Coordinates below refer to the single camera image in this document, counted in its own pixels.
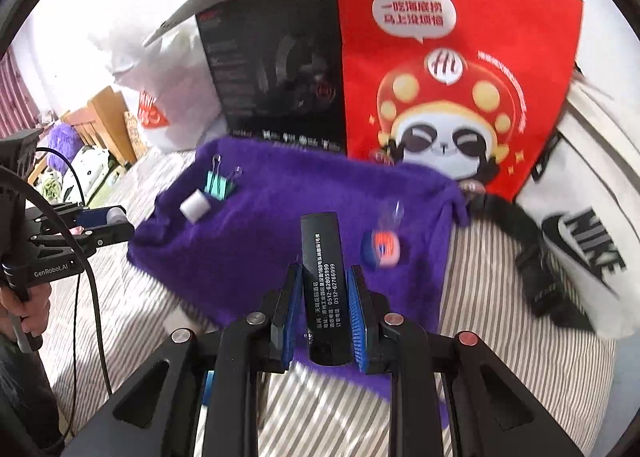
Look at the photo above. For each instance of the black tube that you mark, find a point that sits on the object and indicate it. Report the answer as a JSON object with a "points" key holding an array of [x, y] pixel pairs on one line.
{"points": [[325, 287]]}

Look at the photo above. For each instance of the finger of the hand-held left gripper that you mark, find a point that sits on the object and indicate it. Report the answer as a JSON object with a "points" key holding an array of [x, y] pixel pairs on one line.
{"points": [[107, 236], [95, 218]]}

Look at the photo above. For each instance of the person's dark trousers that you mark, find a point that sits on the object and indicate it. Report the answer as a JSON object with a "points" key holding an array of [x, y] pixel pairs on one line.
{"points": [[25, 397]]}

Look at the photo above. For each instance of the purple towel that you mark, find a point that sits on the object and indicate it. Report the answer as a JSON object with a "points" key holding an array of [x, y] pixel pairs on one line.
{"points": [[260, 257]]}

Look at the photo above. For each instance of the striped grey quilt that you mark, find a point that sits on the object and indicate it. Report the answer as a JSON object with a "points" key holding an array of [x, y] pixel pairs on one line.
{"points": [[500, 337]]}

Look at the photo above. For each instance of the black headset box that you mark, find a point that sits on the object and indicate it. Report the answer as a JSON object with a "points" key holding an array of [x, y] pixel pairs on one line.
{"points": [[260, 62]]}

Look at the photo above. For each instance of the striped maroon curtain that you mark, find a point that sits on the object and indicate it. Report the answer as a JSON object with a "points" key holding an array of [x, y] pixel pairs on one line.
{"points": [[15, 97]]}

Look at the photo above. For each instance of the wooden bedside furniture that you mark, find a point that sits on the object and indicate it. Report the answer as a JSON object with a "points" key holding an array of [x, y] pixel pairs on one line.
{"points": [[107, 117]]}

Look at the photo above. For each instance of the white hollow cylinder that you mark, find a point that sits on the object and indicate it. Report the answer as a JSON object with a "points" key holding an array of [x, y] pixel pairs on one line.
{"points": [[194, 207]]}

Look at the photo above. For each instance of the green binder clip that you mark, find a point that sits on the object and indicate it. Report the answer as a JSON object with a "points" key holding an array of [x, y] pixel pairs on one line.
{"points": [[220, 187]]}

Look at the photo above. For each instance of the white plastic shopping bag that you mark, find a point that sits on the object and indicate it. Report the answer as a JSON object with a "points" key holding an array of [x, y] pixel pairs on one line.
{"points": [[175, 87]]}

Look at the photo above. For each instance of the red paper bag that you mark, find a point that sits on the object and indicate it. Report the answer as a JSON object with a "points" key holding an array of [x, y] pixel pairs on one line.
{"points": [[500, 37]]}

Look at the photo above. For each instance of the white black-spotted cloth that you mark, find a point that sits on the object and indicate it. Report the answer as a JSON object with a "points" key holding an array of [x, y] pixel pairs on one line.
{"points": [[95, 167]]}

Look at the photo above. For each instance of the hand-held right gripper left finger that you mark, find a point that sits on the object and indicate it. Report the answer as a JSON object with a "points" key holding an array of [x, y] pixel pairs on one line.
{"points": [[292, 322]]}

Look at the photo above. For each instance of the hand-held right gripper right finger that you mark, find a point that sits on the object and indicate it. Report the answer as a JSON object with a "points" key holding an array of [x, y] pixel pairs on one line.
{"points": [[357, 322]]}

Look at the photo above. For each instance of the white waist bag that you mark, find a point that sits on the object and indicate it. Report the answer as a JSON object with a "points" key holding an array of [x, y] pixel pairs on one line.
{"points": [[575, 177]]}

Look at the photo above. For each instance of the green cloth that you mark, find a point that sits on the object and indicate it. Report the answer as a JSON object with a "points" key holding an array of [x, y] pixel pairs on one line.
{"points": [[55, 187]]}

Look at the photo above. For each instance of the purple fluffy cushion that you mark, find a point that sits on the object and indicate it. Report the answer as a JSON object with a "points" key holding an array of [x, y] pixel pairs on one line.
{"points": [[65, 144]]}

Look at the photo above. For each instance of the person's left hand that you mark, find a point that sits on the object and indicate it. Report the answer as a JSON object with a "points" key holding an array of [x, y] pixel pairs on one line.
{"points": [[6, 304]]}

